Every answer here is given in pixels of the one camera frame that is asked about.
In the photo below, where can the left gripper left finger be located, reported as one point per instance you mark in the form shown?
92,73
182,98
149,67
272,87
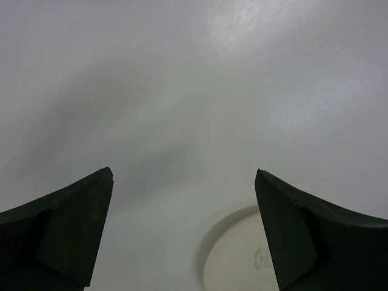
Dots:
52,243

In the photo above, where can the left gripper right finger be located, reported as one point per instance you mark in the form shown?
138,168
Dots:
317,245

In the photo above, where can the cream plate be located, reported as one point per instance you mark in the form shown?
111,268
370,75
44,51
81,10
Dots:
240,258

